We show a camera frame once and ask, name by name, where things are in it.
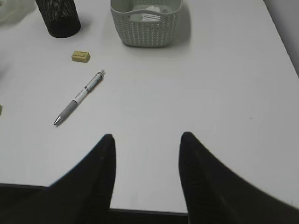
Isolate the pale green wavy plate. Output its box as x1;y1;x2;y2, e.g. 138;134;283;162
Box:
0;0;36;26

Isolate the yellow eraser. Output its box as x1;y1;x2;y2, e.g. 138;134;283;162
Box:
71;50;91;63

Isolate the green woven plastic basket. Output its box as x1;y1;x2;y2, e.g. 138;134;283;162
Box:
110;0;183;48

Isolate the white waste paper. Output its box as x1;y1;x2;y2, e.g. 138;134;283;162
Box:
129;6;171;21

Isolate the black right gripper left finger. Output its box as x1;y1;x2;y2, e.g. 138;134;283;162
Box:
0;134;116;224

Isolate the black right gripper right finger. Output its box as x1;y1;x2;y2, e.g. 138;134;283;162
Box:
178;132;299;224

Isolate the grey and white pen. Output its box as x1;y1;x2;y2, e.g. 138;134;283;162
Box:
54;70;106;126

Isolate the black mesh pen holder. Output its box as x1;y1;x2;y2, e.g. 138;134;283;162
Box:
36;0;81;38

